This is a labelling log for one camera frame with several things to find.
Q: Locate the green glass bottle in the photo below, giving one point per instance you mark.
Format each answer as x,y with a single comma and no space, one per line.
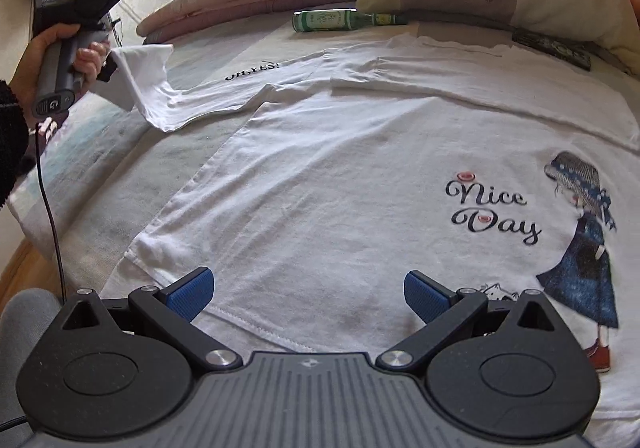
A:
330,20

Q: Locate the person's left forearm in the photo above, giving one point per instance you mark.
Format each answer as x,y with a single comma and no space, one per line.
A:
10,142

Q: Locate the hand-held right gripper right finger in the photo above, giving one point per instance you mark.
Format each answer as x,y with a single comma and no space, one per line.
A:
425,298

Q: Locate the person's left hand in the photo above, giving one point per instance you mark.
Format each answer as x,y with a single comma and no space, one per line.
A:
32,62

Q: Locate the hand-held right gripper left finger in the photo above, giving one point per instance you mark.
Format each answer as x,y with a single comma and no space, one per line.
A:
192,295

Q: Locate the person's grey trouser leg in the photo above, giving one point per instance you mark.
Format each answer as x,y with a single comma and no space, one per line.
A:
27,338

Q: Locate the phone with green case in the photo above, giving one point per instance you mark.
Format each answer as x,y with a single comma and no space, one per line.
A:
550,50

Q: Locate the white printed t-shirt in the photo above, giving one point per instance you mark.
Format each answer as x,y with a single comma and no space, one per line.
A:
350,167

